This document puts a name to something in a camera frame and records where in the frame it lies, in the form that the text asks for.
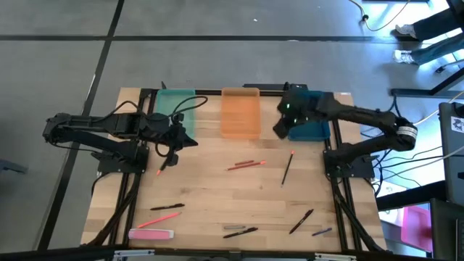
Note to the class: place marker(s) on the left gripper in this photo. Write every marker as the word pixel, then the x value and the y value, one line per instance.
pixel 163 130

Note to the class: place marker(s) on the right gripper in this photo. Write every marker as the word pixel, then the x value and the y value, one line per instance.
pixel 306 105

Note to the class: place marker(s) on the black pencil with orange eraser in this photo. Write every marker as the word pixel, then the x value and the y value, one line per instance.
pixel 287 169

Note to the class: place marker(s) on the red pencil with orange eraser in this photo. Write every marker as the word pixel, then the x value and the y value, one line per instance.
pixel 246 166

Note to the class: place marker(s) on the black pen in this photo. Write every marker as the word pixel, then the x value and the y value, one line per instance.
pixel 240 232
pixel 166 207

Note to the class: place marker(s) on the pink pencil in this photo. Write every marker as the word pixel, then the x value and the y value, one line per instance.
pixel 159 220

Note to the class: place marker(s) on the grey crayon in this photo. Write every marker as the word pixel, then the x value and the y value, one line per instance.
pixel 234 227

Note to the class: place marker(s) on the dark pen with white print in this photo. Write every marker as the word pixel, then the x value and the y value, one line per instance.
pixel 301 221

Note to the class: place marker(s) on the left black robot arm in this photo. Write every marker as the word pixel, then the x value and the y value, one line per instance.
pixel 108 125

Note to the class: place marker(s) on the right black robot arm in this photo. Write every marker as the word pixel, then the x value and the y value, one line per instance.
pixel 362 117

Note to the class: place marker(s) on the blue plastic bin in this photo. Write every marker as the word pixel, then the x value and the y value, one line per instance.
pixel 311 132

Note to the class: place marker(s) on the black flat bar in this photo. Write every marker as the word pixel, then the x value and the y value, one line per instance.
pixel 264 86

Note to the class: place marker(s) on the orange translucent plastic bin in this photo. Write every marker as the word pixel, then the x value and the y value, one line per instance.
pixel 241 116

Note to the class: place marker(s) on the green translucent plastic bin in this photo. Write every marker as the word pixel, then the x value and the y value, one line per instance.
pixel 170 101

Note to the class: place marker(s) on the pink eraser block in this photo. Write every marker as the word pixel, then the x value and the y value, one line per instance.
pixel 150 234

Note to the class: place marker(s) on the blue crayon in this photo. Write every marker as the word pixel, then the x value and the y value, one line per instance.
pixel 322 232

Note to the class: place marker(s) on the person's shoe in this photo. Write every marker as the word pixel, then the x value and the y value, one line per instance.
pixel 403 57
pixel 406 31

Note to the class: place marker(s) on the black desk edge bar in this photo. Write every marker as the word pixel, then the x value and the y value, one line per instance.
pixel 409 195

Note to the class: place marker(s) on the person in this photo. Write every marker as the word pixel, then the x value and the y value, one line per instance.
pixel 435 50

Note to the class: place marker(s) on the pink plastic bin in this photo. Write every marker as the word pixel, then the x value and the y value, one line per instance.
pixel 417 228

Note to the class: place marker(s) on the grey equipment case with sticker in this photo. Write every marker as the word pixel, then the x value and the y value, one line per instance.
pixel 451 163

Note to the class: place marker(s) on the grey floor object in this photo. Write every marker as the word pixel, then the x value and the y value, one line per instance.
pixel 11 166

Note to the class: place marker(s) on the dark equipment box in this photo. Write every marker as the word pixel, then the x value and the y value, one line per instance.
pixel 447 232

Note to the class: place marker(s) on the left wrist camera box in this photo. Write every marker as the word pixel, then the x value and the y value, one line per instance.
pixel 178 117

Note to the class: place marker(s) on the silver metal bracket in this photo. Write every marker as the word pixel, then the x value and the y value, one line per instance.
pixel 134 253
pixel 333 256

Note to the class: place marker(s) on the black desk leg frame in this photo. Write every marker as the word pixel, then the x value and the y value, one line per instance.
pixel 417 92

